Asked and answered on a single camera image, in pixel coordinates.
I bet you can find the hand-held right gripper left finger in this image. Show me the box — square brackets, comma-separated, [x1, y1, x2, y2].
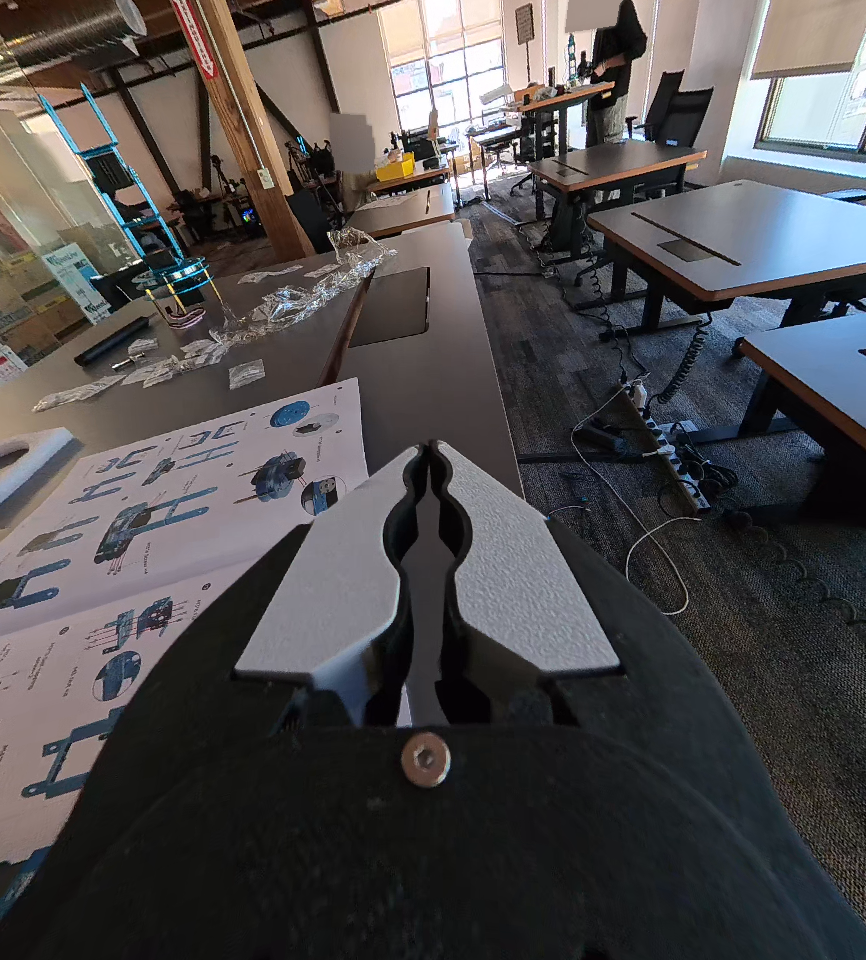
[232, 442, 430, 729]

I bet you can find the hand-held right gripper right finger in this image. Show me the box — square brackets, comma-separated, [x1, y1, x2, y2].
[431, 439, 623, 723]

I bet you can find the grey desk with black hatch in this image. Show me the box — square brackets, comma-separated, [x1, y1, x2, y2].
[320, 221, 525, 500]

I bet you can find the grey desk with wooden edge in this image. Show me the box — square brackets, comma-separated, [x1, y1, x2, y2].
[736, 303, 866, 526]
[530, 138, 707, 249]
[586, 180, 866, 331]
[343, 183, 456, 241]

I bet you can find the wooden standing desk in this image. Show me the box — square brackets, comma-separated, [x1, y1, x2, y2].
[504, 81, 617, 162]

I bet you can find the open assembly instruction manual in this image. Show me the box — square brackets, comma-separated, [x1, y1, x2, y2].
[0, 378, 370, 960]

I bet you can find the black power adapter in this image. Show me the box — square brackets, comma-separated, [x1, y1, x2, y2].
[575, 420, 625, 455]

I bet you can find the white power strip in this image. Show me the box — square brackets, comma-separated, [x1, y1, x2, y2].
[631, 386, 711, 515]

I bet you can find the group of small parts bags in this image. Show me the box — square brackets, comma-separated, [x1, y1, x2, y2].
[31, 258, 344, 414]

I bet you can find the crumpled clear plastic wrap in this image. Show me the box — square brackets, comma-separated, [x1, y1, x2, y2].
[211, 228, 398, 350]

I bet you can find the black cylinder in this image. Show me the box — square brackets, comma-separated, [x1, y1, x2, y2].
[75, 315, 155, 369]

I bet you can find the stack of cardboard boxes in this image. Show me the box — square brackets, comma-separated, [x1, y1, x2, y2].
[0, 225, 115, 376]

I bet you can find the large paned window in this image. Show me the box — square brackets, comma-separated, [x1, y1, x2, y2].
[379, 0, 510, 136]

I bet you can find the side window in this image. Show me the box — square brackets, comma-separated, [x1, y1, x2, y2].
[755, 0, 866, 155]

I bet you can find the red and white hanging banner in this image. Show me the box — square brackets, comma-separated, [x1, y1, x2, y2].
[170, 0, 218, 82]

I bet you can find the beige roller blind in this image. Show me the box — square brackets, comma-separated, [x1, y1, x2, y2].
[751, 0, 866, 80]

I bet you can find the white cable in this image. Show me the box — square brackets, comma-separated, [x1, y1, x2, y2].
[549, 381, 692, 618]

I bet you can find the black coiled cable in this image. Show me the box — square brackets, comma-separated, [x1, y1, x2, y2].
[586, 258, 632, 376]
[733, 510, 866, 654]
[654, 318, 713, 410]

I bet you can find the wooden support post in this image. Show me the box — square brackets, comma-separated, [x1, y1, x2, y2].
[196, 0, 314, 260]

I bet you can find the silver ventilation duct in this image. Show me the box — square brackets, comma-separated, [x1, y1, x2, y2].
[0, 0, 149, 72]

